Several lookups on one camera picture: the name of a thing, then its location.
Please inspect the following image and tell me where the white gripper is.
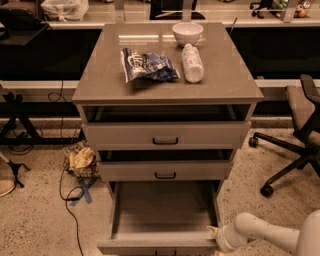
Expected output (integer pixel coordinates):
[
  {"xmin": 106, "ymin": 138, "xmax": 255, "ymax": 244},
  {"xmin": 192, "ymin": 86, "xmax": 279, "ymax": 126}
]
[{"xmin": 207, "ymin": 224, "xmax": 249, "ymax": 256}]

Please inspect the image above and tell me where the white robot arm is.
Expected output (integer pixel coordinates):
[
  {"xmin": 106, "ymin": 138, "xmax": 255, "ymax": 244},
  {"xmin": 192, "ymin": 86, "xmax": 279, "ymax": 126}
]
[{"xmin": 207, "ymin": 210, "xmax": 320, "ymax": 256}]

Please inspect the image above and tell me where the white plastic bag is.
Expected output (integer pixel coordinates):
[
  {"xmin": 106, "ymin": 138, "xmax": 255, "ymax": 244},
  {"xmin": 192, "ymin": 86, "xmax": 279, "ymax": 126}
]
[{"xmin": 41, "ymin": 0, "xmax": 89, "ymax": 21}]

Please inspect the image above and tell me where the black tripod stand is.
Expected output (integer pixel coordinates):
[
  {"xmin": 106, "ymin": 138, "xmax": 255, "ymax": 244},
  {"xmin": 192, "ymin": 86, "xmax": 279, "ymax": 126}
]
[{"xmin": 0, "ymin": 151, "xmax": 30, "ymax": 188}]

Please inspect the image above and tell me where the white bowl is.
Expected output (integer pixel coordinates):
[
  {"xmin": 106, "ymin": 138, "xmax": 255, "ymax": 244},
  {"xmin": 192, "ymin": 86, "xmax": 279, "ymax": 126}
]
[{"xmin": 172, "ymin": 22, "xmax": 203, "ymax": 46}]

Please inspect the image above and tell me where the grey drawer cabinet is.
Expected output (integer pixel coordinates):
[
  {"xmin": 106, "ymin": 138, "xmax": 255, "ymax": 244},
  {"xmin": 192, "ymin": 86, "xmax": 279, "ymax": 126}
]
[{"xmin": 71, "ymin": 21, "xmax": 265, "ymax": 201}]

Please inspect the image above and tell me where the blue chip bag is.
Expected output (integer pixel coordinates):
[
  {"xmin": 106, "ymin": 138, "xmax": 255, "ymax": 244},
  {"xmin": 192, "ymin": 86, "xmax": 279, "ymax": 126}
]
[{"xmin": 120, "ymin": 48, "xmax": 180, "ymax": 82}]

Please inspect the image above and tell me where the grey bottom drawer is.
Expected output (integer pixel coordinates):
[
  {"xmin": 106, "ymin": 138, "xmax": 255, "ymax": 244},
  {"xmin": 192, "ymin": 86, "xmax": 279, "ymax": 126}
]
[{"xmin": 97, "ymin": 181, "xmax": 220, "ymax": 256}]

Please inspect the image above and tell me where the black office chair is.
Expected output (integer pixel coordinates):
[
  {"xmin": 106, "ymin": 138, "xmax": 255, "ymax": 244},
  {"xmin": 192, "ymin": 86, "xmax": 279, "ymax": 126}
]
[{"xmin": 248, "ymin": 74, "xmax": 320, "ymax": 197}]

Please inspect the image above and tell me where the grey drawer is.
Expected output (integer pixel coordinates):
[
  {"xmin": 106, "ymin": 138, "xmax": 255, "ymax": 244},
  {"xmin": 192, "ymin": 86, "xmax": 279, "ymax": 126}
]
[
  {"xmin": 82, "ymin": 122, "xmax": 251, "ymax": 150},
  {"xmin": 97, "ymin": 181, "xmax": 220, "ymax": 256},
  {"xmin": 98, "ymin": 160, "xmax": 233, "ymax": 181}
]

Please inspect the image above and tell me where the grey top drawer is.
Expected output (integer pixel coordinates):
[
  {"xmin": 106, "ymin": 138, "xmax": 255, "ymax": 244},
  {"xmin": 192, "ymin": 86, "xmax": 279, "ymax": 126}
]
[{"xmin": 82, "ymin": 122, "xmax": 251, "ymax": 150}]

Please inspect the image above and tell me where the white plastic bottle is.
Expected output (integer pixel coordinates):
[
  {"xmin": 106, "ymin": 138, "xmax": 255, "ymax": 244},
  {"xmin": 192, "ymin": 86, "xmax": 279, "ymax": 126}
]
[{"xmin": 182, "ymin": 44, "xmax": 204, "ymax": 83}]

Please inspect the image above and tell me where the blue tape cross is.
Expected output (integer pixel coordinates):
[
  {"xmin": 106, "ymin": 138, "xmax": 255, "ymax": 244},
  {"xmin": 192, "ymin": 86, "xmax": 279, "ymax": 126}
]
[{"xmin": 70, "ymin": 177, "xmax": 98, "ymax": 206}]

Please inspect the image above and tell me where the black table frame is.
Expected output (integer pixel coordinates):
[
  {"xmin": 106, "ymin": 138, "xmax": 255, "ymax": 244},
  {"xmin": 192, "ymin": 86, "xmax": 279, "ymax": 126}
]
[{"xmin": 0, "ymin": 88, "xmax": 84, "ymax": 145}]

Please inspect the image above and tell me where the grey middle drawer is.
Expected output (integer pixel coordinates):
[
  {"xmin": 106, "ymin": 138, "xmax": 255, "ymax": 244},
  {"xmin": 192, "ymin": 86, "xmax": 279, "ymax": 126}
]
[{"xmin": 98, "ymin": 160, "xmax": 233, "ymax": 181}]

